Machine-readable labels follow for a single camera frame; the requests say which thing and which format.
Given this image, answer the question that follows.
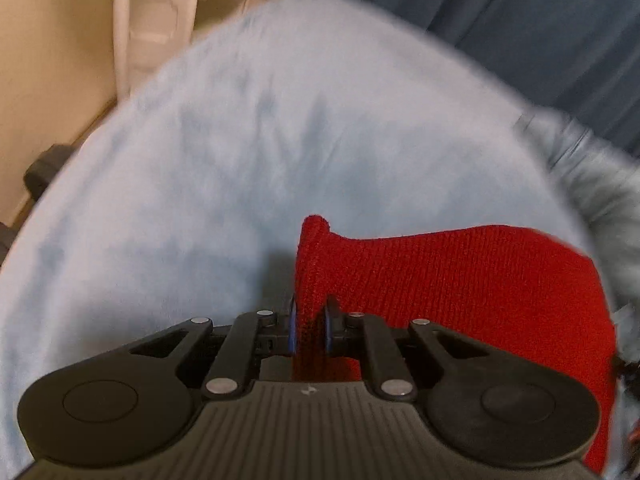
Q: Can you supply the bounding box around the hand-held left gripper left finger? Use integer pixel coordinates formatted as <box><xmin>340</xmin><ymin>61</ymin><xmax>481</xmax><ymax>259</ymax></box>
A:
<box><xmin>129</xmin><ymin>296</ymin><xmax>299</xmax><ymax>402</ymax></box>

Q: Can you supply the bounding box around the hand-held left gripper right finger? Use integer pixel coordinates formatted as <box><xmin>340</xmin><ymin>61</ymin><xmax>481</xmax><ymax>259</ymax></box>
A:
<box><xmin>324</xmin><ymin>296</ymin><xmax>482</xmax><ymax>403</ymax></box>

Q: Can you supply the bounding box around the red knit sweater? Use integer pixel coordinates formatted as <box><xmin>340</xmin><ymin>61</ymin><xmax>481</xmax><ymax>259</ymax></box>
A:
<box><xmin>292</xmin><ymin>215</ymin><xmax>617</xmax><ymax>476</ymax></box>

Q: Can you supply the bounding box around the light blue bed sheet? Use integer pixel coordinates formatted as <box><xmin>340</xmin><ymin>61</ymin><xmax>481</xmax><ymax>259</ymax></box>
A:
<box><xmin>0</xmin><ymin>0</ymin><xmax>603</xmax><ymax>480</ymax></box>

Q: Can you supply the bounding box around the grey-blue fleece comforter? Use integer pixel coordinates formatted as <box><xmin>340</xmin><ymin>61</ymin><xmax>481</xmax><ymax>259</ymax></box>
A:
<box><xmin>514</xmin><ymin>109</ymin><xmax>640</xmax><ymax>480</ymax></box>

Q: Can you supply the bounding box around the white plastic tower stand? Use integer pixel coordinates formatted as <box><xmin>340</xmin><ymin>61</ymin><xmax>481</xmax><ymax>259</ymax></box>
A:
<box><xmin>113</xmin><ymin>0</ymin><xmax>202</xmax><ymax>101</ymax></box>

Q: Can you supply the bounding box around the dark blue curtain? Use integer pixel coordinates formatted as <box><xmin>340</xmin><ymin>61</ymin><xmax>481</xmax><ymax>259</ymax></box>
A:
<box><xmin>306</xmin><ymin>0</ymin><xmax>640</xmax><ymax>165</ymax></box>

